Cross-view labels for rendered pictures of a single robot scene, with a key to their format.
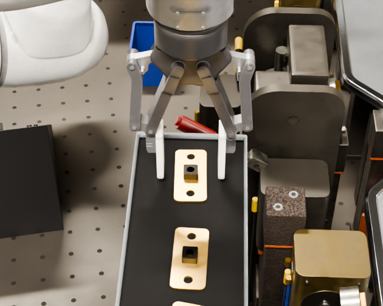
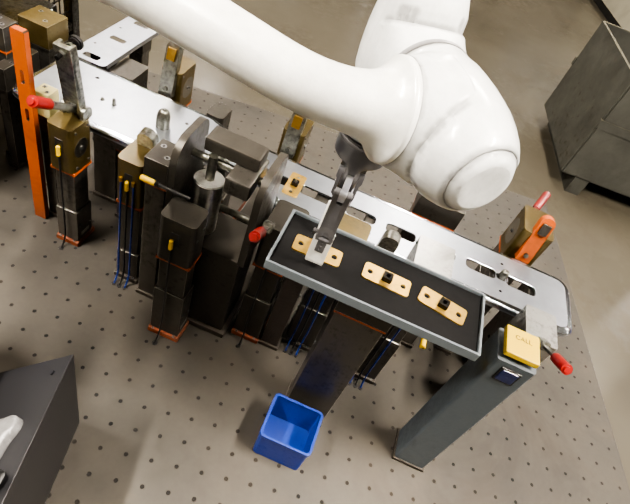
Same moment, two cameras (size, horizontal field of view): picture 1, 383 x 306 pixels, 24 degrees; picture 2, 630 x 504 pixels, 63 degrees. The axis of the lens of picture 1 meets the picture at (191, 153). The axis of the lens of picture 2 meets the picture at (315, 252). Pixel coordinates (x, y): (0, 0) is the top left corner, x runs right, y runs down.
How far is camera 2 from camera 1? 0.98 m
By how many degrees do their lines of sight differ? 61
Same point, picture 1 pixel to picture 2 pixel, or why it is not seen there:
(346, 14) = (103, 126)
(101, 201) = not seen: hidden behind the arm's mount
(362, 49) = not seen: hidden behind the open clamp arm
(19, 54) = not seen: outside the picture
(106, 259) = (132, 398)
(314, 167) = (284, 206)
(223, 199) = (342, 244)
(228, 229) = (367, 253)
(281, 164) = (275, 218)
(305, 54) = (244, 146)
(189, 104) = not seen: outside the picture
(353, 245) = (349, 220)
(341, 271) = (365, 234)
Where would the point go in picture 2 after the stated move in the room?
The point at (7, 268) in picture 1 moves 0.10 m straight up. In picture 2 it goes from (95, 482) to (95, 462)
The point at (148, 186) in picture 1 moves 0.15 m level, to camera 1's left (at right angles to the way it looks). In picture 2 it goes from (318, 275) to (291, 349)
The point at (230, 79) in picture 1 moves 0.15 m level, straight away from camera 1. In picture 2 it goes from (177, 203) to (104, 169)
